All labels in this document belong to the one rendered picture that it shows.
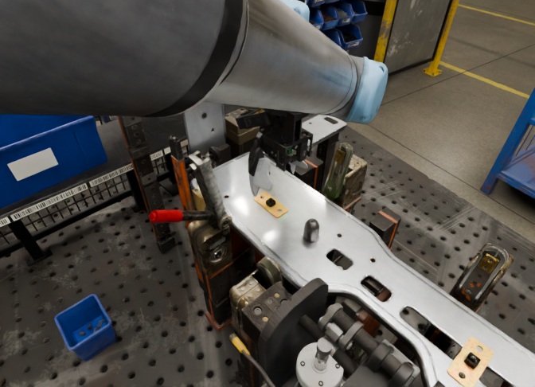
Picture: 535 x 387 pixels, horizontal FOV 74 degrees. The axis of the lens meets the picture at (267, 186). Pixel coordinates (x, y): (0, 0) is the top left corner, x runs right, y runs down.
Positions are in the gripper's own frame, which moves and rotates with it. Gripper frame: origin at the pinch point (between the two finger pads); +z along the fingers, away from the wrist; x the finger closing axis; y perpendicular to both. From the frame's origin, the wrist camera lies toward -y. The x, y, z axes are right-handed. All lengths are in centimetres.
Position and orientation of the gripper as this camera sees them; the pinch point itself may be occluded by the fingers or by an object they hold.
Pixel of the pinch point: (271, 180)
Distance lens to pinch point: 76.6
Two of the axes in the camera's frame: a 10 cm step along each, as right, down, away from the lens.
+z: -0.1, 7.5, 6.6
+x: 7.5, -4.3, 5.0
